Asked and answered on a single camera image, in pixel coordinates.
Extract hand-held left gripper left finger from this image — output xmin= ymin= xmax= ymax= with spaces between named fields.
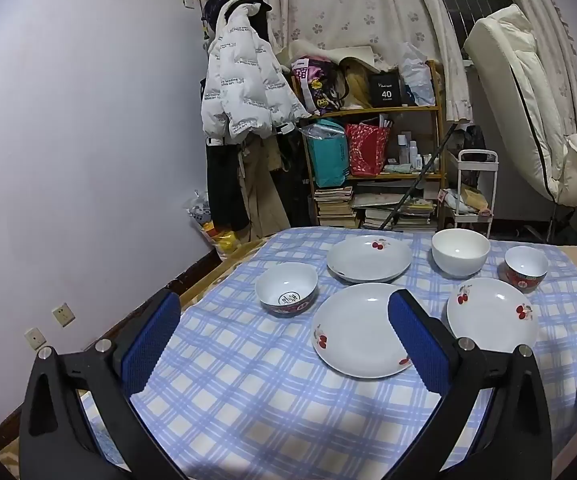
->
xmin=18 ymin=289 xmax=189 ymax=480

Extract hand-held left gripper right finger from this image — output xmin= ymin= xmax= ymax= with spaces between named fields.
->
xmin=388 ymin=289 xmax=554 ymax=480

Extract white cherry print plate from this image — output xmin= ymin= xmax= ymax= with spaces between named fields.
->
xmin=310 ymin=282 xmax=421 ymax=380
xmin=446 ymin=277 xmax=539 ymax=356
xmin=326 ymin=234 xmax=413 ymax=284

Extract small red patterned bowl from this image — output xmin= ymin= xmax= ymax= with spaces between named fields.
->
xmin=504 ymin=246 xmax=550 ymax=293

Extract plain white bowl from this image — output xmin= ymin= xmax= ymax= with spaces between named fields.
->
xmin=431 ymin=229 xmax=491 ymax=279

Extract white bowl with logo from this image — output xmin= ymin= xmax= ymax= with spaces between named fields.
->
xmin=255 ymin=262 xmax=319 ymax=318

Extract blue checked blanket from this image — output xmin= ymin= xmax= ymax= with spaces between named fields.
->
xmin=131 ymin=226 xmax=577 ymax=480

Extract plastic bag with yellow packets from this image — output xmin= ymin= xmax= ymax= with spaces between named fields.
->
xmin=186 ymin=192 xmax=240 ymax=261

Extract stack of flat books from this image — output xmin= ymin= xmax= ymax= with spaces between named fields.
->
xmin=361 ymin=195 xmax=437 ymax=232

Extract white trolley cart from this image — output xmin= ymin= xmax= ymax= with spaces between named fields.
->
xmin=438 ymin=150 xmax=499 ymax=239

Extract stack of old books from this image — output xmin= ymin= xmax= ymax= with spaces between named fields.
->
xmin=313 ymin=186 xmax=359 ymax=227

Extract dark green pole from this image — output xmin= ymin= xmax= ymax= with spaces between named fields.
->
xmin=378 ymin=122 xmax=456 ymax=231

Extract white recliner chair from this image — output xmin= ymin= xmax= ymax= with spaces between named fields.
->
xmin=463 ymin=4 xmax=577 ymax=207

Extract black trousers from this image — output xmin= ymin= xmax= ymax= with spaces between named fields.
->
xmin=206 ymin=135 xmax=250 ymax=231

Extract beige trousers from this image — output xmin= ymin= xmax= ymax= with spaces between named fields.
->
xmin=238 ymin=135 xmax=291 ymax=241

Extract group of cosmetic bottles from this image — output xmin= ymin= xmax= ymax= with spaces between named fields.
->
xmin=395 ymin=132 xmax=435 ymax=172

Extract red bag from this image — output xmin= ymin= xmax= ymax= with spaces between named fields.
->
xmin=345 ymin=117 xmax=392 ymax=177

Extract teal bag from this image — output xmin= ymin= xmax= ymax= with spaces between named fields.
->
xmin=305 ymin=120 xmax=347 ymax=188

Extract floral curtain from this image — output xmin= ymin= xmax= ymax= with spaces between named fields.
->
xmin=266 ymin=0 xmax=469 ymax=122
xmin=493 ymin=0 xmax=577 ymax=136

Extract wooden shelf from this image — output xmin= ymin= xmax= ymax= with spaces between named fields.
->
xmin=288 ymin=60 xmax=447 ymax=232

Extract clear plastic bag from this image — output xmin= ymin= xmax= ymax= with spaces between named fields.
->
xmin=399 ymin=42 xmax=437 ymax=107

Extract black box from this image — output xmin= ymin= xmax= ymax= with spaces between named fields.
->
xmin=368 ymin=72 xmax=402 ymax=107

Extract tan wig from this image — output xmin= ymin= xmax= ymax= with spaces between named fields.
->
xmin=338 ymin=57 xmax=375 ymax=109

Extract printed shopping bag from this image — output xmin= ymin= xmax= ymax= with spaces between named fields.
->
xmin=292 ymin=57 xmax=341 ymax=116

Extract white puffer jacket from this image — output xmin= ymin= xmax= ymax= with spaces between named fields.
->
xmin=201 ymin=0 xmax=314 ymax=138

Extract cream foam pad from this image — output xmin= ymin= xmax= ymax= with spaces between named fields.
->
xmin=288 ymin=40 xmax=376 ymax=68

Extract dark blue garment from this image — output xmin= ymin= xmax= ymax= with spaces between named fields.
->
xmin=202 ymin=0 xmax=242 ymax=26

